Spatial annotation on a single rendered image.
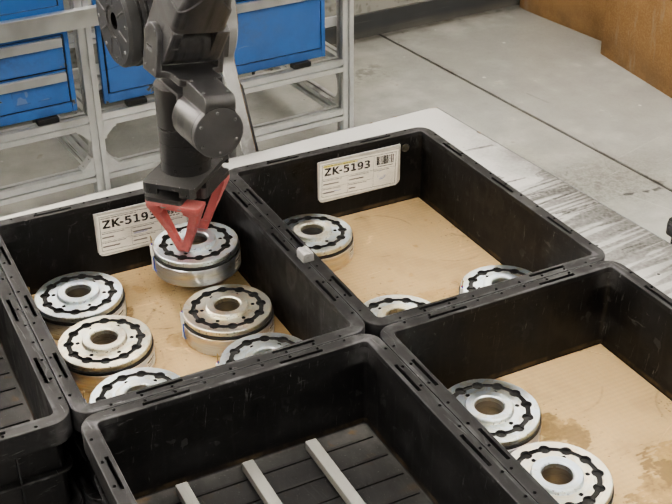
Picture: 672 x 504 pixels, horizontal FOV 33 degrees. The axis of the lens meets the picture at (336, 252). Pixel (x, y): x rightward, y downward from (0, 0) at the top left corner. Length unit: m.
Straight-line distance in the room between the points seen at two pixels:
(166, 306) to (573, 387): 0.48
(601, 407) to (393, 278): 0.33
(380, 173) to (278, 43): 1.93
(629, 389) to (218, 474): 0.44
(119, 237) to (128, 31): 0.74
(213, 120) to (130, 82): 2.09
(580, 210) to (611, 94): 2.35
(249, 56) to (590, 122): 1.23
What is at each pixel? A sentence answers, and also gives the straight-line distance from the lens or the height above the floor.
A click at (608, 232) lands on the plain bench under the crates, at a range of 1.79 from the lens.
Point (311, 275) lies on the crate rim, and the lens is 1.20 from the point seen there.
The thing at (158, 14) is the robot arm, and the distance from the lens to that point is 1.22.
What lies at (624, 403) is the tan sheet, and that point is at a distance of 1.21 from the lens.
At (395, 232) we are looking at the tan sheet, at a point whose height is 0.83.
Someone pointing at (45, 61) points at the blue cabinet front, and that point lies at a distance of 3.15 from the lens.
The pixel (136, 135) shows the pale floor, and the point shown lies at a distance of 3.82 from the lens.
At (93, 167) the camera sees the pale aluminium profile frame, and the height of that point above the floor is 0.15.
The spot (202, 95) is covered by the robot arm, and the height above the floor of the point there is 1.11.
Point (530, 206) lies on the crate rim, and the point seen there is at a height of 0.93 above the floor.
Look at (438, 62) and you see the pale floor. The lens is 4.38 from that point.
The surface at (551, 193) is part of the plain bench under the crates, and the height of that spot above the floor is 0.70.
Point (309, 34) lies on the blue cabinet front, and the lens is 3.47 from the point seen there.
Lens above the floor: 1.56
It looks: 31 degrees down
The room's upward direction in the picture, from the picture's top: 1 degrees counter-clockwise
